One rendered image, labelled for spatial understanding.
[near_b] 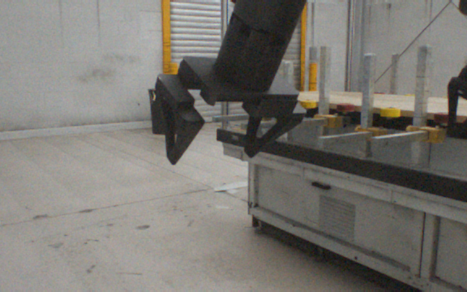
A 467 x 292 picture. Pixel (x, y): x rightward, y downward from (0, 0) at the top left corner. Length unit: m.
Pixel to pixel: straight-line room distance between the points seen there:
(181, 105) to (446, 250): 1.88
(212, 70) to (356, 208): 2.06
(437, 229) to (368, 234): 0.39
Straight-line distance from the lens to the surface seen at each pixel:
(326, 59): 2.16
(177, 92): 0.41
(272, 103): 0.43
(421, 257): 2.24
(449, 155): 2.06
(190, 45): 8.53
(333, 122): 2.12
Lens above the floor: 1.09
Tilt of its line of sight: 11 degrees down
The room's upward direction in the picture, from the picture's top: straight up
